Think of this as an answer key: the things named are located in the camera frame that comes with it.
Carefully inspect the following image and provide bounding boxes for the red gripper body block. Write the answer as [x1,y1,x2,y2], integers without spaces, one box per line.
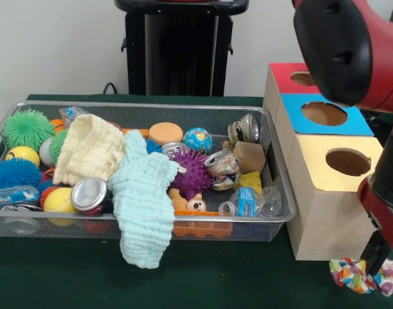
[358,178,393,252]

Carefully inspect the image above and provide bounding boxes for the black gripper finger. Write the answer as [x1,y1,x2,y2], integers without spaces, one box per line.
[366,239,392,277]
[359,230,382,263]

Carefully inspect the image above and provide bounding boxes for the crushed bottle with blue label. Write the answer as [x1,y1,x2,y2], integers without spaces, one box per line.
[218,186,282,217]

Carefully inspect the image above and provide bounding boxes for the printed silver drink can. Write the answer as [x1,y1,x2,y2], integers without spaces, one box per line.
[205,148,244,191]

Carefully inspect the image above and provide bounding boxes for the orange plush toy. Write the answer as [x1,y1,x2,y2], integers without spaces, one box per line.
[169,187,207,212]

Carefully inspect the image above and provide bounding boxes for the mint green waffle cloth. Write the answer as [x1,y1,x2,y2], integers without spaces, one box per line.
[109,129,181,270]

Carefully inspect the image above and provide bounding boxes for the blue spiky rubber ball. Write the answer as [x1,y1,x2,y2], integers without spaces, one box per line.
[0,157,43,194]

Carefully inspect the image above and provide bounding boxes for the wooden box with three holes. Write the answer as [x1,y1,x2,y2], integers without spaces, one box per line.
[263,62,385,262]

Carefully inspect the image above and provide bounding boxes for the dark green tablecloth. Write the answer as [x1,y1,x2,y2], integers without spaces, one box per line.
[0,93,393,309]

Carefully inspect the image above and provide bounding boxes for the purple spiky monster toy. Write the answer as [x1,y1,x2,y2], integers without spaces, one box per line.
[170,148,214,200]

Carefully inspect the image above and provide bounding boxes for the crushed red soda can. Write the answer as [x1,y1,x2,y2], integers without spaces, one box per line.
[69,176,114,216]

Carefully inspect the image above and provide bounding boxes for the cream waffle cloth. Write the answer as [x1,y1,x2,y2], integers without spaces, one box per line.
[53,114,126,187]

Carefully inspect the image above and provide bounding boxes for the yellow tennis ball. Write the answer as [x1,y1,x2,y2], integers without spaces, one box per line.
[43,187,80,226]

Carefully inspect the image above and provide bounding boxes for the green spiky rubber ball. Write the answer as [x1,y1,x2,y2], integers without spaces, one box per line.
[3,108,56,151]

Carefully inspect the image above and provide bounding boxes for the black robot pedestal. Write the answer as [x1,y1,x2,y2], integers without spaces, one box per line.
[114,0,250,97]

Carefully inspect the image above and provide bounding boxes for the shallow wire mesh bin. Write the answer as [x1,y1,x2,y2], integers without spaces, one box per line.
[0,100,297,243]

